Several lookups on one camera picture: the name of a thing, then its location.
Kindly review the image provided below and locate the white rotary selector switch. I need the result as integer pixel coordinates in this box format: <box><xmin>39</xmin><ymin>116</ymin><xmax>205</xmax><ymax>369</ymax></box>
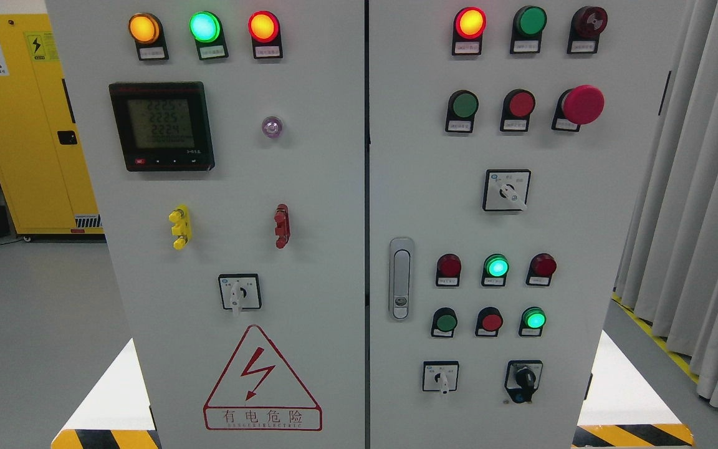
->
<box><xmin>218</xmin><ymin>274</ymin><xmax>262</xmax><ymax>316</ymax></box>

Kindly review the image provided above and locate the grey electrical control cabinet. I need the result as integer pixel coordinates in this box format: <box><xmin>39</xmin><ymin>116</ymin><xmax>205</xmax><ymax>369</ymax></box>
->
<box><xmin>46</xmin><ymin>1</ymin><xmax>691</xmax><ymax>448</ymax></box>

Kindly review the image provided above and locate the red terminal connector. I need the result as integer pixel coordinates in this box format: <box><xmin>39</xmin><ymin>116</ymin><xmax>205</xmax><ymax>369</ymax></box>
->
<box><xmin>274</xmin><ymin>204</ymin><xmax>291</xmax><ymax>248</ymax></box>

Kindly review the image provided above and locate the dark red lamp middle left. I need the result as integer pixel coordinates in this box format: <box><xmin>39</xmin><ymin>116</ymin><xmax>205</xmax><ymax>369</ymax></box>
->
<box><xmin>435</xmin><ymin>253</ymin><xmax>462</xmax><ymax>287</ymax></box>

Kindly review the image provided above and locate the dark red lamp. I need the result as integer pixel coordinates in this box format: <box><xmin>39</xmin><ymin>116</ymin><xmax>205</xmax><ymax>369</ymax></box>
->
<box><xmin>526</xmin><ymin>253</ymin><xmax>558</xmax><ymax>287</ymax></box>
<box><xmin>435</xmin><ymin>253</ymin><xmax>462</xmax><ymax>287</ymax></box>

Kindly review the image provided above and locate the green push button lower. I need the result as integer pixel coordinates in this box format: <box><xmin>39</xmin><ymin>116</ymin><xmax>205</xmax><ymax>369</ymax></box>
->
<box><xmin>431</xmin><ymin>307</ymin><xmax>457</xmax><ymax>338</ymax></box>

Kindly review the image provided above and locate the small clear light bulb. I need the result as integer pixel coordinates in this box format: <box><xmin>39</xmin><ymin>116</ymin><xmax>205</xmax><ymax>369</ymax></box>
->
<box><xmin>261</xmin><ymin>116</ymin><xmax>283</xmax><ymax>139</ymax></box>

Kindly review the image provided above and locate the green lit lamp middle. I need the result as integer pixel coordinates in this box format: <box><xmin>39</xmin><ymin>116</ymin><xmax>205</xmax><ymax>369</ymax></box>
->
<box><xmin>481</xmin><ymin>253</ymin><xmax>510</xmax><ymax>287</ymax></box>

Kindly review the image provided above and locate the green push button upper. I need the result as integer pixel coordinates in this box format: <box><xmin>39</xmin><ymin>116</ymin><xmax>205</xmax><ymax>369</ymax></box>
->
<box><xmin>444</xmin><ymin>89</ymin><xmax>479</xmax><ymax>133</ymax></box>

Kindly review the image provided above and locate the red push button lower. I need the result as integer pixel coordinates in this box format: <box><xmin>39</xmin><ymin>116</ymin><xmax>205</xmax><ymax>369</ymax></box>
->
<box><xmin>475</xmin><ymin>307</ymin><xmax>504</xmax><ymax>337</ymax></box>

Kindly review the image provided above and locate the red push button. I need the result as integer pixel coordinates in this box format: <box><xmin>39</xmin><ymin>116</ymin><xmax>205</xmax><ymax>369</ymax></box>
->
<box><xmin>499</xmin><ymin>89</ymin><xmax>536</xmax><ymax>132</ymax></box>
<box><xmin>475</xmin><ymin>307</ymin><xmax>504</xmax><ymax>337</ymax></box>

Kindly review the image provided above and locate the yellow terminal connector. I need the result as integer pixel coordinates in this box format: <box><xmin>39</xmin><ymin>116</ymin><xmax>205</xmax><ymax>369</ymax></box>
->
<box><xmin>168</xmin><ymin>204</ymin><xmax>192</xmax><ymax>251</ymax></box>

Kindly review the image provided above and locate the dark red lamp middle right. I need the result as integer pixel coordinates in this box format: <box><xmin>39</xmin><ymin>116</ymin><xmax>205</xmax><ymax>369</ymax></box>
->
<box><xmin>526</xmin><ymin>253</ymin><xmax>558</xmax><ymax>287</ymax></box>

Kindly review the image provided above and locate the red electric hazard sticker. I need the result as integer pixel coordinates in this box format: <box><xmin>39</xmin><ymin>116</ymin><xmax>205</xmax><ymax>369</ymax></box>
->
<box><xmin>203</xmin><ymin>325</ymin><xmax>323</xmax><ymax>432</ymax></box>

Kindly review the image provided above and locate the green lit push button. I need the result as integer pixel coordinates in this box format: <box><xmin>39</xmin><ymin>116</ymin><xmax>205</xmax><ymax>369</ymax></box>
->
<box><xmin>518</xmin><ymin>306</ymin><xmax>547</xmax><ymax>337</ymax></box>

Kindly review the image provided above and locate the red push button upper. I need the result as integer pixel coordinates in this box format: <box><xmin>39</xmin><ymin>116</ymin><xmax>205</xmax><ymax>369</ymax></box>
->
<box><xmin>499</xmin><ymin>89</ymin><xmax>536</xmax><ymax>132</ymax></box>

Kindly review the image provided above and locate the red lit indicator lamp left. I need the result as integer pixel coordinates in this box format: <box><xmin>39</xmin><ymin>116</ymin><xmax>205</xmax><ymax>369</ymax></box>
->
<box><xmin>247</xmin><ymin>9</ymin><xmax>283</xmax><ymax>59</ymax></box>

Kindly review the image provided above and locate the red lit indicator lamp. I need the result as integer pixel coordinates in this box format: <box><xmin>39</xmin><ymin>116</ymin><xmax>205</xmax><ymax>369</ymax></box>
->
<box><xmin>247</xmin><ymin>9</ymin><xmax>283</xmax><ymax>59</ymax></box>
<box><xmin>451</xmin><ymin>6</ymin><xmax>487</xmax><ymax>56</ymax></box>

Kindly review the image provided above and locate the black digital power meter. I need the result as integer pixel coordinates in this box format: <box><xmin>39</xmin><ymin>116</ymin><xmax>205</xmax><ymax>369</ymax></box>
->
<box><xmin>108</xmin><ymin>80</ymin><xmax>216</xmax><ymax>171</ymax></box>

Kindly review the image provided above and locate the red lit indicator lamp right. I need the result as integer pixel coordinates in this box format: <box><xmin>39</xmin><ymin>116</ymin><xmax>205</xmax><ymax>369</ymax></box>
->
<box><xmin>451</xmin><ymin>6</ymin><xmax>487</xmax><ymax>56</ymax></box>

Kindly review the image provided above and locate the green lit indicator lamp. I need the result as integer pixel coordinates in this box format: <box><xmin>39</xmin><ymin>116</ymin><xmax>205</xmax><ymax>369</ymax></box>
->
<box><xmin>189</xmin><ymin>11</ymin><xmax>229</xmax><ymax>60</ymax></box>

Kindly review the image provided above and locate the red emergency stop button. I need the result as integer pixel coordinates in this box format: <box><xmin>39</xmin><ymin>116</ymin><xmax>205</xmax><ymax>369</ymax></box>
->
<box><xmin>551</xmin><ymin>84</ymin><xmax>606</xmax><ymax>132</ymax></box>

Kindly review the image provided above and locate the dark green indicator lamp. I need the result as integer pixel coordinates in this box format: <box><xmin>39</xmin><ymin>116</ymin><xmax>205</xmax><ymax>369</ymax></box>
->
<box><xmin>510</xmin><ymin>5</ymin><xmax>547</xmax><ymax>55</ymax></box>

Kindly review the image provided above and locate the amber indicator lamp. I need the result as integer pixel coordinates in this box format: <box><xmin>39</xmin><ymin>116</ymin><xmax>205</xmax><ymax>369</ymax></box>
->
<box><xmin>128</xmin><ymin>12</ymin><xmax>169</xmax><ymax>60</ymax></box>

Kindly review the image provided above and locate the dark red buzzer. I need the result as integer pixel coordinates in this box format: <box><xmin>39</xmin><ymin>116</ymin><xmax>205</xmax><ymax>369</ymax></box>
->
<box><xmin>567</xmin><ymin>6</ymin><xmax>609</xmax><ymax>55</ymax></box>

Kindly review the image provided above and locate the left yellow black striped base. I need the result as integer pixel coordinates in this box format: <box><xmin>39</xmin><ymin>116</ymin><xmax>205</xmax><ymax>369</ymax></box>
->
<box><xmin>50</xmin><ymin>340</ymin><xmax>161</xmax><ymax>448</ymax></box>

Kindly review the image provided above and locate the yellow black striped base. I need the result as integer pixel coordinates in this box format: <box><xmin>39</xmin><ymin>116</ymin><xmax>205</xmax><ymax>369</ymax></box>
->
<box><xmin>571</xmin><ymin>333</ymin><xmax>695</xmax><ymax>448</ymax></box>
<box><xmin>50</xmin><ymin>340</ymin><xmax>161</xmax><ymax>448</ymax></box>

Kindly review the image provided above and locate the right yellow black striped base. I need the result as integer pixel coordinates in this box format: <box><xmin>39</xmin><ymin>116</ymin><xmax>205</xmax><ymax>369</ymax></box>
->
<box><xmin>571</xmin><ymin>333</ymin><xmax>695</xmax><ymax>448</ymax></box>

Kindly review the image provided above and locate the grey curtain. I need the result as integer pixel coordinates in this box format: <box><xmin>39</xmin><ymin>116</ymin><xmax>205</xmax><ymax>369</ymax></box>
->
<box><xmin>615</xmin><ymin>1</ymin><xmax>718</xmax><ymax>408</ymax></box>

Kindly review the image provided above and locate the yellow safety cabinet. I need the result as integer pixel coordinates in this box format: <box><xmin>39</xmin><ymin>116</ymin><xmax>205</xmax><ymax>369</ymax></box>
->
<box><xmin>0</xmin><ymin>14</ymin><xmax>103</xmax><ymax>236</ymax></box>

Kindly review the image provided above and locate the silver cabinet door handle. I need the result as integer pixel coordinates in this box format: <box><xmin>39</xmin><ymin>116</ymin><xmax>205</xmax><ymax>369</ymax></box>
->
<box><xmin>388</xmin><ymin>238</ymin><xmax>415</xmax><ymax>321</ymax></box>

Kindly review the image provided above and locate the white rotary switch upper right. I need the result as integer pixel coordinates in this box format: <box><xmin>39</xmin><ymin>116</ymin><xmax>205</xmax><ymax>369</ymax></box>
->
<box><xmin>482</xmin><ymin>170</ymin><xmax>531</xmax><ymax>213</ymax></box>

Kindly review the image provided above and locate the white rotary switch lower right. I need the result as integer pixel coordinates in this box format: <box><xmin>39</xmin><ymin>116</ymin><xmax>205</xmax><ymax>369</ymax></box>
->
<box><xmin>421</xmin><ymin>360</ymin><xmax>461</xmax><ymax>395</ymax></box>

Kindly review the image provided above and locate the black knob selector switch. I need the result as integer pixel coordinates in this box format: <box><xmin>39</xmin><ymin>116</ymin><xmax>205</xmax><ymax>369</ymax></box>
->
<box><xmin>504</xmin><ymin>360</ymin><xmax>543</xmax><ymax>404</ymax></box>

